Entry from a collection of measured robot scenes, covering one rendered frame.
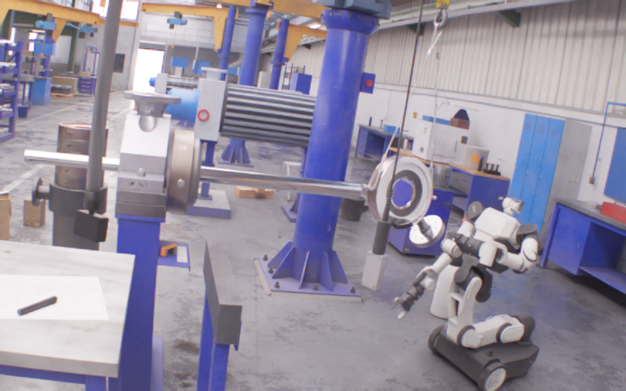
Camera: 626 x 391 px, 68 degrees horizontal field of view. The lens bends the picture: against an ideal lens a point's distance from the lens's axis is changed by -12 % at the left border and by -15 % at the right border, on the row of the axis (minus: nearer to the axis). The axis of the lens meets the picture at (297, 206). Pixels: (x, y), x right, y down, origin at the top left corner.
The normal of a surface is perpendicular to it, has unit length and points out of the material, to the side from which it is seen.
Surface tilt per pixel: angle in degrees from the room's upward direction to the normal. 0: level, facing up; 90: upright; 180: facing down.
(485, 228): 60
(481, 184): 90
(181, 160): 65
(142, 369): 90
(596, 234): 90
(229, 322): 90
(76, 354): 0
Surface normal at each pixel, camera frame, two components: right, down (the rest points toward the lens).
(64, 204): -0.02, 0.22
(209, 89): 0.20, 0.25
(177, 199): 0.12, 0.69
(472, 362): -0.91, -0.05
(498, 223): -0.69, -0.51
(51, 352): 0.16, -0.96
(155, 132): 0.27, -0.50
